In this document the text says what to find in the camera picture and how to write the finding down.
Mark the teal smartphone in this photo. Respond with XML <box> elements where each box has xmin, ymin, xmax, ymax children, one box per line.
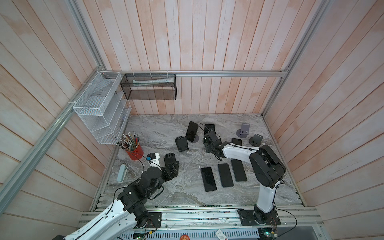
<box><xmin>204</xmin><ymin>124</ymin><xmax>216</xmax><ymax>135</ymax></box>

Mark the silver-edged smartphone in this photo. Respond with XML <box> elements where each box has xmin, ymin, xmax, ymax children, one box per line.
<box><xmin>232</xmin><ymin>138</ymin><xmax>242</xmax><ymax>146</ymax></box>

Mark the purple round stand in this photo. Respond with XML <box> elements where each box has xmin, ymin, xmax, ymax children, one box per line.
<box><xmin>236</xmin><ymin>123</ymin><xmax>250</xmax><ymax>139</ymax></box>

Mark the blue-edged smartphone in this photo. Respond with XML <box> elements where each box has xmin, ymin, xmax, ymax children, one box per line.
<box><xmin>218</xmin><ymin>164</ymin><xmax>234</xmax><ymax>188</ymax></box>

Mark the purple smartphone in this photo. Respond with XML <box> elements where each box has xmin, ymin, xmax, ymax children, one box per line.
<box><xmin>201</xmin><ymin>167</ymin><xmax>217</xmax><ymax>192</ymax></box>

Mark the green-edged smartphone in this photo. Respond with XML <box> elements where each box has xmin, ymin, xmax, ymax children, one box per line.
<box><xmin>231</xmin><ymin>159</ymin><xmax>248</xmax><ymax>182</ymax></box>

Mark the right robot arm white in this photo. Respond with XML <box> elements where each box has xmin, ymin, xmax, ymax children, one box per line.
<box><xmin>204</xmin><ymin>131</ymin><xmax>286</xmax><ymax>225</ymax></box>

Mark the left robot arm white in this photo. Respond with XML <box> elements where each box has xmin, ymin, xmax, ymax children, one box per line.
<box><xmin>54</xmin><ymin>153</ymin><xmax>180</xmax><ymax>240</ymax></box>

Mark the black folding phone stand left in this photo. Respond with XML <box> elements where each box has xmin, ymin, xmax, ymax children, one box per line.
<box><xmin>175</xmin><ymin>136</ymin><xmax>189</xmax><ymax>153</ymax></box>

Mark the green smartphone on round stand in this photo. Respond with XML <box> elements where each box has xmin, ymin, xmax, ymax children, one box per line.
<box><xmin>186</xmin><ymin>121</ymin><xmax>199</xmax><ymax>143</ymax></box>

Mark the grey round empty phone stand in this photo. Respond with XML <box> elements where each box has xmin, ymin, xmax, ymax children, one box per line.
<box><xmin>249</xmin><ymin>134</ymin><xmax>264</xmax><ymax>147</ymax></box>

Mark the red pencil cup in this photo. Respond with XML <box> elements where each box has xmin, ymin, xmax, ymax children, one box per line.
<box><xmin>126</xmin><ymin>145</ymin><xmax>145</xmax><ymax>161</ymax></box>

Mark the bundle of coloured pencils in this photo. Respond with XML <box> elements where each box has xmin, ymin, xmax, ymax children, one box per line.
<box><xmin>116</xmin><ymin>132</ymin><xmax>140</xmax><ymax>152</ymax></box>

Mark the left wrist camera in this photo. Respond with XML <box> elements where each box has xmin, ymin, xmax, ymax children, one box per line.
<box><xmin>147</xmin><ymin>153</ymin><xmax>161</xmax><ymax>169</ymax></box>

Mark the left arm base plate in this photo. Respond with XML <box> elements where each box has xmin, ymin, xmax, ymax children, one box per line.
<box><xmin>143</xmin><ymin>212</ymin><xmax>162</xmax><ymax>229</ymax></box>

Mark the black wire mesh basket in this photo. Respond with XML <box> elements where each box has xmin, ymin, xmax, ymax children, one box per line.
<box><xmin>120</xmin><ymin>73</ymin><xmax>177</xmax><ymax>101</ymax></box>

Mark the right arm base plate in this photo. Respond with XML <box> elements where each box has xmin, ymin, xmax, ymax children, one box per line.
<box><xmin>237</xmin><ymin>208</ymin><xmax>281</xmax><ymax>226</ymax></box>

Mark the white wire mesh shelf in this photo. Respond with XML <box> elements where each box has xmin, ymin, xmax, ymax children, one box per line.
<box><xmin>74</xmin><ymin>71</ymin><xmax>132</xmax><ymax>145</ymax></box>

